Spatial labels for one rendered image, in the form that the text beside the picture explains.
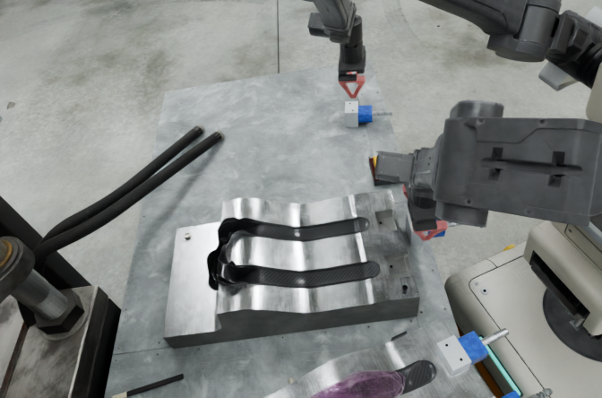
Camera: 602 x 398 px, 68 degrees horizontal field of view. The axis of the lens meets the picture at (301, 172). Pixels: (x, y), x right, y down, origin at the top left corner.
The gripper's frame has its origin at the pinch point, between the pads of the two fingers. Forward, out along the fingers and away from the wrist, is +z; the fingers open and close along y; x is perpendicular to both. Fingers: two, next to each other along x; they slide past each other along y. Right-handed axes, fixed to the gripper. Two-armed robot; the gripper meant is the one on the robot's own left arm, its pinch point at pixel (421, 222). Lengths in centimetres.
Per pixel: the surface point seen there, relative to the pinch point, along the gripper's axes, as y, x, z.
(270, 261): 9.3, -32.6, -6.8
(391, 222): 0.1, -6.8, -1.6
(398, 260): 9.4, -7.0, -1.7
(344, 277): 12.8, -18.3, -3.5
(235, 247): 6.5, -39.3, -8.7
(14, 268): 12, -78, -18
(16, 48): -262, -252, 89
